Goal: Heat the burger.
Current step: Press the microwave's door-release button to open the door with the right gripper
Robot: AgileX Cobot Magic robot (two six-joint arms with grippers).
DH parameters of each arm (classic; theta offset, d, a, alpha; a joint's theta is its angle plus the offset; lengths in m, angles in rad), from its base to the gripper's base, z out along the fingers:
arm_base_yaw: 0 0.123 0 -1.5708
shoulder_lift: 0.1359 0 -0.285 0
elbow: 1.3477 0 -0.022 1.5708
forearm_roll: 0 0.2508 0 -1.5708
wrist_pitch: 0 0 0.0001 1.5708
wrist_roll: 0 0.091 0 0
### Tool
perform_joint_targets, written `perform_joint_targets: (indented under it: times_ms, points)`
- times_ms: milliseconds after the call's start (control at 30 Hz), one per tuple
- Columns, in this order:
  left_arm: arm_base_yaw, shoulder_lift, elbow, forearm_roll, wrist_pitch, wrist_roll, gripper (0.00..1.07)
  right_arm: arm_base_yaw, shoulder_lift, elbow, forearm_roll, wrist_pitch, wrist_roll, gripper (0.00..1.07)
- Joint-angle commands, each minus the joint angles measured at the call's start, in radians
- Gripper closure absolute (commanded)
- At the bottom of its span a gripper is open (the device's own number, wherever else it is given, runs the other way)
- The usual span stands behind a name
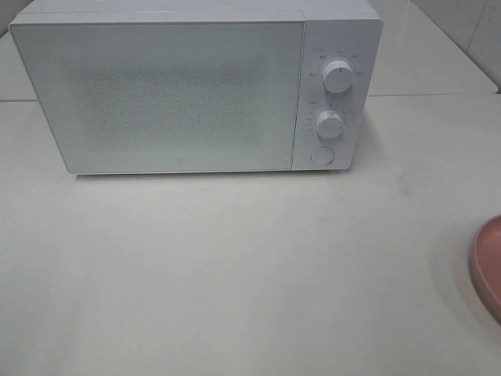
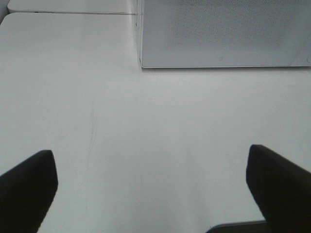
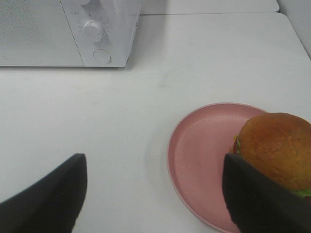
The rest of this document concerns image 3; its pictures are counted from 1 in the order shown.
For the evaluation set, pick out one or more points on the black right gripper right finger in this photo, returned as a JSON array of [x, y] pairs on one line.
[[257, 204]]

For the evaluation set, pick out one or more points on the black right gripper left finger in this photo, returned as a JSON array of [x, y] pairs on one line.
[[52, 204]]

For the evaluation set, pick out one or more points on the toy burger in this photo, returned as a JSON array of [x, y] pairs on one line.
[[279, 146]]

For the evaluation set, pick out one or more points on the pink round plate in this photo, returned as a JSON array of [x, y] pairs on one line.
[[195, 158]]

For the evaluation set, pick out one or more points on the round white door button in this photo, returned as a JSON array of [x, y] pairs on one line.
[[102, 56]]

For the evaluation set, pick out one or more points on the white microwave door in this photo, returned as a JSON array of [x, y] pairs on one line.
[[36, 33]]

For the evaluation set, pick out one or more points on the white microwave oven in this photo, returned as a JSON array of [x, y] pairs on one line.
[[119, 19]]

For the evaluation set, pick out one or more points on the lower white microwave knob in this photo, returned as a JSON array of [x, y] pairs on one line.
[[93, 30]]

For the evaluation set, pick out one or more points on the white microwave knob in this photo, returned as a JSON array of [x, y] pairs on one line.
[[83, 2], [93, 30]]

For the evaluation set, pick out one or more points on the upper white microwave knob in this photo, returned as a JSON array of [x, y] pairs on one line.
[[83, 2]]

